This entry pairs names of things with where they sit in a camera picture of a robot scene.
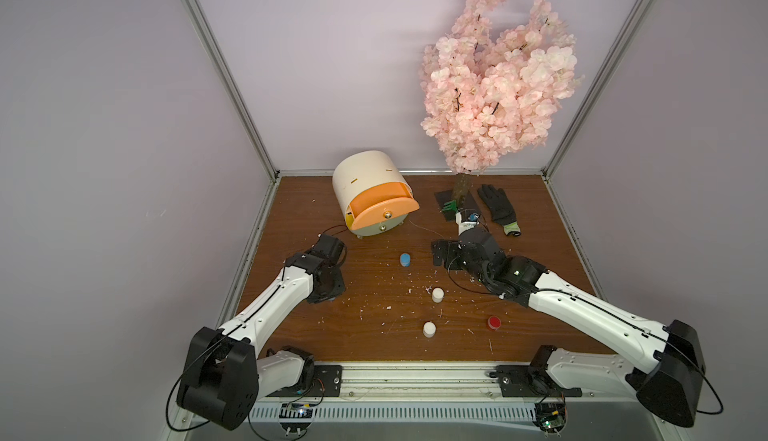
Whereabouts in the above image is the white paint can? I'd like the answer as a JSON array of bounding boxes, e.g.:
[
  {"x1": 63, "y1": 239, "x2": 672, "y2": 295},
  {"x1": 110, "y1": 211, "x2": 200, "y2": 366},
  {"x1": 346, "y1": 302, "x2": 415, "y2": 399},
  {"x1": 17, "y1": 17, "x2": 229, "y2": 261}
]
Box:
[
  {"x1": 422, "y1": 322, "x2": 436, "y2": 338},
  {"x1": 431, "y1": 288, "x2": 445, "y2": 303}
]

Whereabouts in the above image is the orange top drawer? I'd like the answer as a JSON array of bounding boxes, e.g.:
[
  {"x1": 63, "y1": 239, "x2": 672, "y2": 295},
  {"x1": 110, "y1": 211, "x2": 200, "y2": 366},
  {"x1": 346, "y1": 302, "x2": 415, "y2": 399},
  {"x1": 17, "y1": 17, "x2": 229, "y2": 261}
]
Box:
[{"x1": 345, "y1": 182, "x2": 420, "y2": 230}]

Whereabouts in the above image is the cream round drawer cabinet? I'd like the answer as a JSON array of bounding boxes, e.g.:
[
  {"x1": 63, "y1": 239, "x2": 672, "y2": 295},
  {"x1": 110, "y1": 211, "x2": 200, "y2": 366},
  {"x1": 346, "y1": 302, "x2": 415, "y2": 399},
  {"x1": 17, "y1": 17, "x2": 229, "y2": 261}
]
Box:
[{"x1": 332, "y1": 150, "x2": 416, "y2": 222}]

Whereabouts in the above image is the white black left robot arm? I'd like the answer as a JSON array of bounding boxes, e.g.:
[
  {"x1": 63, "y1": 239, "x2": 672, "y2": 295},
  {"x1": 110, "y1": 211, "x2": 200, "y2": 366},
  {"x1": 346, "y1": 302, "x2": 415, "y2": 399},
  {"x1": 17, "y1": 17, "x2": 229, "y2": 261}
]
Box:
[{"x1": 171, "y1": 234, "x2": 347, "y2": 430}]

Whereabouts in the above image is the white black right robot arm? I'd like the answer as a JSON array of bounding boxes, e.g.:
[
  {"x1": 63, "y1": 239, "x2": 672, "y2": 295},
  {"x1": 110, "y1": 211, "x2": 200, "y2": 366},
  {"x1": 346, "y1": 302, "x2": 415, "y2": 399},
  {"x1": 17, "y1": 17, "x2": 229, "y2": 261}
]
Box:
[{"x1": 431, "y1": 227, "x2": 708, "y2": 428}]

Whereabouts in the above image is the red paint can lower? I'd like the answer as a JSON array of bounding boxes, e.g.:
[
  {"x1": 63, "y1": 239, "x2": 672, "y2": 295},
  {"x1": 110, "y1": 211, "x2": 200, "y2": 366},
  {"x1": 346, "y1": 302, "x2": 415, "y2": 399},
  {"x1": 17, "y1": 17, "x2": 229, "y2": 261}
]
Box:
[{"x1": 487, "y1": 316, "x2": 502, "y2": 331}]

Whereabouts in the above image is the black work glove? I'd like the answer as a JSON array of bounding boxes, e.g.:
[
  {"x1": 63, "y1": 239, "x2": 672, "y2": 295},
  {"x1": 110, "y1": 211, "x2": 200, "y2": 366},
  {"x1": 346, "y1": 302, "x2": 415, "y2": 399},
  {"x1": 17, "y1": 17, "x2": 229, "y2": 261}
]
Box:
[{"x1": 478, "y1": 184, "x2": 521, "y2": 237}]

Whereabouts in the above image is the left control board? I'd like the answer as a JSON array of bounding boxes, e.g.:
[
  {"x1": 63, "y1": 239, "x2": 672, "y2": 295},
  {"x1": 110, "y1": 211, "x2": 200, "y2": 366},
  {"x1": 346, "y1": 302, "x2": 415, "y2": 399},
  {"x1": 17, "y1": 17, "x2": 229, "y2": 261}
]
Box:
[{"x1": 278, "y1": 402, "x2": 316, "y2": 440}]

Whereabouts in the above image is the control board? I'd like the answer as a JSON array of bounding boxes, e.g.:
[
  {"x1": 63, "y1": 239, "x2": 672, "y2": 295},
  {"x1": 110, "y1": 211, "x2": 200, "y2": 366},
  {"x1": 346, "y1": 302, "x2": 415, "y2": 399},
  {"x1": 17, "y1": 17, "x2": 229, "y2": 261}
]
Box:
[
  {"x1": 533, "y1": 402, "x2": 567, "y2": 435},
  {"x1": 278, "y1": 402, "x2": 316, "y2": 440}
]

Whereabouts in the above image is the pink cherry blossom tree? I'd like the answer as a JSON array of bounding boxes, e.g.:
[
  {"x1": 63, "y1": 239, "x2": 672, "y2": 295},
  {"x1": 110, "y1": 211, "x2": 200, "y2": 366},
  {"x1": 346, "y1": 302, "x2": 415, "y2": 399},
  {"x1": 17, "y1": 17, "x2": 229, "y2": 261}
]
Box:
[{"x1": 420, "y1": 0, "x2": 580, "y2": 174}]

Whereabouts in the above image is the right control board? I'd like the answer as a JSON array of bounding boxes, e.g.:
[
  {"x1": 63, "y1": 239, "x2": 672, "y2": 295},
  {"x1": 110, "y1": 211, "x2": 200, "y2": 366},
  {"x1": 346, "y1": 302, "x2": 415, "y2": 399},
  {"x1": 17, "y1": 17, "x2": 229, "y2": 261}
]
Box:
[{"x1": 533, "y1": 402, "x2": 567, "y2": 435}]

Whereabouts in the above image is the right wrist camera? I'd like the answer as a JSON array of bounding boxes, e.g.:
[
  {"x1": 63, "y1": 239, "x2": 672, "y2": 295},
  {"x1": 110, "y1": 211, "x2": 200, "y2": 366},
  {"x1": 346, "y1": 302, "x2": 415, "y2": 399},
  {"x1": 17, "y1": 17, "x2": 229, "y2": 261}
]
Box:
[{"x1": 455, "y1": 211, "x2": 481, "y2": 236}]

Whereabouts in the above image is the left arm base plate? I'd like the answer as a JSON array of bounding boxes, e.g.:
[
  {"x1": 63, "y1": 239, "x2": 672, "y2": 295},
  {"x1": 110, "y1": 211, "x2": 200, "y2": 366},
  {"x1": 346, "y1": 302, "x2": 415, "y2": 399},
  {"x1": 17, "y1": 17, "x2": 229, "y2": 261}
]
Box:
[{"x1": 268, "y1": 364, "x2": 343, "y2": 398}]

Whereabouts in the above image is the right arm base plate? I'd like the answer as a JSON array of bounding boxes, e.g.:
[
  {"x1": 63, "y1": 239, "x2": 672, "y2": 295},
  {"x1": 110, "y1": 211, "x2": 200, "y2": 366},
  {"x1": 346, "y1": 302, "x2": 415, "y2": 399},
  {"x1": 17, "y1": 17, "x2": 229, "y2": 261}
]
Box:
[{"x1": 487, "y1": 365, "x2": 583, "y2": 398}]

